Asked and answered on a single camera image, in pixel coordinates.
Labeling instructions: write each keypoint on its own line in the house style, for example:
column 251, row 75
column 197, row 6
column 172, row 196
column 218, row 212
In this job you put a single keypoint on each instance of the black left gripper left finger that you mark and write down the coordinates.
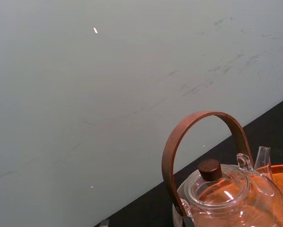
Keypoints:
column 105, row 223

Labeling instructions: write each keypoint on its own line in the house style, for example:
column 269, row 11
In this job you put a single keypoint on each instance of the plain pale wall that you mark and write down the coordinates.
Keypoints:
column 84, row 82

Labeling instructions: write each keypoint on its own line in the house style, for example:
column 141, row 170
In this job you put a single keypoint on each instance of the glass lid dark wooden knob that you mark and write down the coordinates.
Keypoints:
column 209, row 169

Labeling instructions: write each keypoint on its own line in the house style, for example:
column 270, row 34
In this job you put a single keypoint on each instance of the black table cloth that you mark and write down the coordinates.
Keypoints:
column 261, row 132

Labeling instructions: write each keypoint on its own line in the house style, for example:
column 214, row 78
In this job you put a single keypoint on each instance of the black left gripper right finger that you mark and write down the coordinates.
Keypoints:
column 187, row 222

